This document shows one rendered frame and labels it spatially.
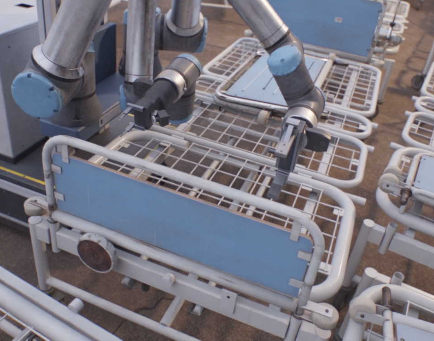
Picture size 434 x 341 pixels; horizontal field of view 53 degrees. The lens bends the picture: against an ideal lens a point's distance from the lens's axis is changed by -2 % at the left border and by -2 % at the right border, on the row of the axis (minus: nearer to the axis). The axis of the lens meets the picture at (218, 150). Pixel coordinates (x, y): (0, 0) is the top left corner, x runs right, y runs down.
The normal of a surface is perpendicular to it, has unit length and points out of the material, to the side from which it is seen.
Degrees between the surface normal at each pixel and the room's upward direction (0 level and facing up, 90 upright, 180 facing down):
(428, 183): 7
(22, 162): 0
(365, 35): 90
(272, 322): 90
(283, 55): 35
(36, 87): 95
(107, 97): 0
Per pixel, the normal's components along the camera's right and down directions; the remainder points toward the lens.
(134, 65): -0.21, 0.24
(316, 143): -0.37, 0.60
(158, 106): 0.86, 0.37
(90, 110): 0.79, 0.08
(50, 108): -0.16, 0.58
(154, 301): 0.11, -0.84
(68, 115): 0.08, 0.22
